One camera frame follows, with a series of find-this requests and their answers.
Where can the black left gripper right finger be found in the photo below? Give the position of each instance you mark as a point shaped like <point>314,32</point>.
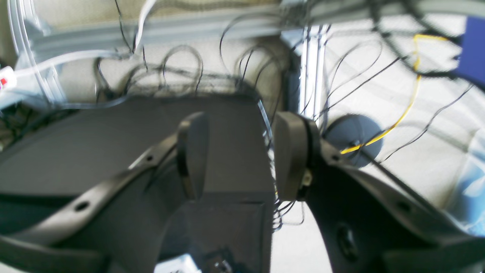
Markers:
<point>367,225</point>

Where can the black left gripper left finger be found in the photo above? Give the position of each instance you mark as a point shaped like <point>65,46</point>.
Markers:
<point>119,225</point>

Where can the black stand pole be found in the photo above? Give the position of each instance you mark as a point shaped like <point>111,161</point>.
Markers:
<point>390,175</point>

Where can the round black stand base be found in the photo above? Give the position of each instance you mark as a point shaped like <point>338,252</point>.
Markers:
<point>354,130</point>

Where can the clear plastic storage bin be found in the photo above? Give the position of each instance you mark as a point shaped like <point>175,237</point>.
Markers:
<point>467,201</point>

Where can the black cabinet box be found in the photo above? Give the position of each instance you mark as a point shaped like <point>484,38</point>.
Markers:
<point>228,228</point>

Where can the aluminium frame profile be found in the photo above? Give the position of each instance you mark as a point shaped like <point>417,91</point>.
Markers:
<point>312,81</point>

